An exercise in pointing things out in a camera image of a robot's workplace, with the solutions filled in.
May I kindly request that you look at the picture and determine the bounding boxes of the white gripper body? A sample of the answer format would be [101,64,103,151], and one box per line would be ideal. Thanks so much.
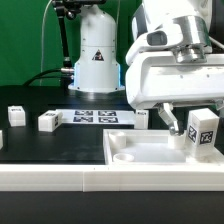
[126,54,224,109]

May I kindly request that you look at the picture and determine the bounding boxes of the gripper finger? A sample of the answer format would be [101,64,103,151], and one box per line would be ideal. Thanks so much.
[158,103,183,136]

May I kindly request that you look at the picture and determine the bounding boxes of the white square tabletop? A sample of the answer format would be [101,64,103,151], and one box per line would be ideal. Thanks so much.
[103,129,224,165]

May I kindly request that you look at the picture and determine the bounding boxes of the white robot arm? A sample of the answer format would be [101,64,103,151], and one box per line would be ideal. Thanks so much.
[69,0,224,134]

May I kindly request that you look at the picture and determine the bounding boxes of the white marker sheet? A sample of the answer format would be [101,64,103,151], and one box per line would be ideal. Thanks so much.
[59,109,135,125]

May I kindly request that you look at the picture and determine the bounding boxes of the white U-shaped obstacle fence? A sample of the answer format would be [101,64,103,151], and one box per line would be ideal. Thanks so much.
[0,132,224,193]

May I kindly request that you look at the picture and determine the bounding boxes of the black cable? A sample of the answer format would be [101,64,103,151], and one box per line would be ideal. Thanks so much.
[22,68,75,88]

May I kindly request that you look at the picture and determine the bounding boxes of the grey cable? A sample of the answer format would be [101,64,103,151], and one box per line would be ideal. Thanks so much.
[39,0,54,87]

